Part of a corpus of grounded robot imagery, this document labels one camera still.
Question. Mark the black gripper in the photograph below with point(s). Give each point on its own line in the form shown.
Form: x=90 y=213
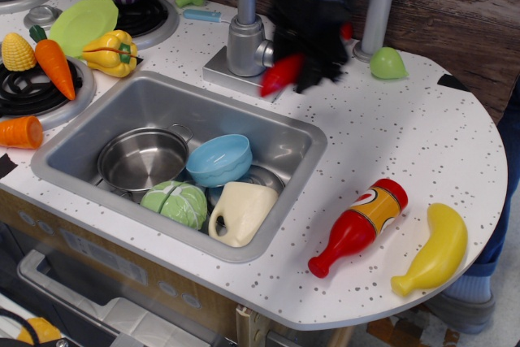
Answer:
x=310 y=29

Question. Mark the red toy chili pepper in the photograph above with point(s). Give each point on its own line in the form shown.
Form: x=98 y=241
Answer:
x=283 y=73

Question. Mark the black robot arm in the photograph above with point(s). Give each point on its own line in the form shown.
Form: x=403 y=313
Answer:
x=307 y=41

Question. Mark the yellow toy bell pepper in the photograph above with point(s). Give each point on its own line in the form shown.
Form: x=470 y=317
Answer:
x=114 y=54

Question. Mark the red white toy sushi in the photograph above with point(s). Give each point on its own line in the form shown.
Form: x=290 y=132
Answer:
x=346 y=31

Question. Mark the silver toy faucet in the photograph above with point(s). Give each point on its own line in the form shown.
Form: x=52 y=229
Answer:
x=238 y=68

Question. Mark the green toy pear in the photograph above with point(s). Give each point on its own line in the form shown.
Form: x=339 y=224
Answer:
x=387 y=64

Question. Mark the grey vertical pole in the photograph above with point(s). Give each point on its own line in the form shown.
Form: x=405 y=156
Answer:
x=374 y=31

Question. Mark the light blue bowl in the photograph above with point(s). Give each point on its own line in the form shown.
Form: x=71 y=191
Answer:
x=220 y=160

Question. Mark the black tape piece right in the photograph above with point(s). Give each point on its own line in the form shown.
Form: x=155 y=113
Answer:
x=452 y=82

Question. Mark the black tape piece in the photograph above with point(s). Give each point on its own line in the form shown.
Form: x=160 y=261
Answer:
x=452 y=82
x=6 y=165

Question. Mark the cream toy mug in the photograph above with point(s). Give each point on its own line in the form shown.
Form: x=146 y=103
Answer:
x=239 y=212

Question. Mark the red toy ketchup bottle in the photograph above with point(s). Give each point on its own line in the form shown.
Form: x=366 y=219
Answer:
x=358 y=227

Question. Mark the green toy cabbage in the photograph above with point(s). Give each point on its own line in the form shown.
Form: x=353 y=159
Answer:
x=182 y=202

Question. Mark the stainless steel pot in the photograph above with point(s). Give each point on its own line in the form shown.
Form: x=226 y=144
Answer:
x=138 y=159

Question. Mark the silver sink basin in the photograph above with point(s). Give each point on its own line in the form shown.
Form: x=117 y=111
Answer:
x=283 y=144

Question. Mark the green toy plate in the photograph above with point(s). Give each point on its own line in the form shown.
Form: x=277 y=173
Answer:
x=85 y=21

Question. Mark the yellow toy banana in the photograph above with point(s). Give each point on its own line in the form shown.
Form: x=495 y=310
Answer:
x=438 y=260

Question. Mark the grey stove knob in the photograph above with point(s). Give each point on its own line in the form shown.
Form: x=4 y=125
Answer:
x=44 y=16

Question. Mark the front left stove burner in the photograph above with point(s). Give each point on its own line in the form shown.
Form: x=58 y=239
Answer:
x=31 y=92

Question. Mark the yellow toy corn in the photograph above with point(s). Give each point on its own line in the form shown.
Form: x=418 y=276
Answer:
x=17 y=54

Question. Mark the orange toy carrot piece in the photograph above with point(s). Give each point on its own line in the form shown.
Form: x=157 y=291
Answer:
x=24 y=132

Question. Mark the grey shoe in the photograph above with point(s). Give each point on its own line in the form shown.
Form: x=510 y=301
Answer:
x=466 y=306

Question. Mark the black tape piece left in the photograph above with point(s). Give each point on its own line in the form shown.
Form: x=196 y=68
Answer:
x=6 y=165

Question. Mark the toy oven door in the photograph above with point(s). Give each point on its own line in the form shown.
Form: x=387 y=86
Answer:
x=86 y=293

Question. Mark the yellow toy on floor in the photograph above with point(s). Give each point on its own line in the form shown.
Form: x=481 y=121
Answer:
x=45 y=331

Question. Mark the blue toy knife handle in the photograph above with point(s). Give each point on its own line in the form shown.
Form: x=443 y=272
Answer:
x=206 y=16

